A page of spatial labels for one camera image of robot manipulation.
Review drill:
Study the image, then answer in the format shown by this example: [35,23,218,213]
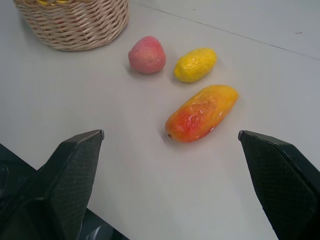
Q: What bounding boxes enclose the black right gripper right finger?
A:
[237,129,320,240]

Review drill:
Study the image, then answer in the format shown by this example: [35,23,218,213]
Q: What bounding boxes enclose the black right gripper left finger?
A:
[0,129,105,240]

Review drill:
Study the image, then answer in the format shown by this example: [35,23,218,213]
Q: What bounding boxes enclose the woven wicker basket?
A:
[13,0,130,52]

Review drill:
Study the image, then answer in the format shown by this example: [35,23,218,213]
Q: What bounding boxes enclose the yellow object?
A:
[36,0,66,6]

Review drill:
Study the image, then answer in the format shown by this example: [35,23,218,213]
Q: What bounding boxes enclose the orange yellow mango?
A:
[164,84,240,143]

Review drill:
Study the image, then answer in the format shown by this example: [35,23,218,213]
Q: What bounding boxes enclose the yellow lemon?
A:
[173,47,218,84]

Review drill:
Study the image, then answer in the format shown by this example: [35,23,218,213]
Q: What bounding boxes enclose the red pink apple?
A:
[128,35,167,75]

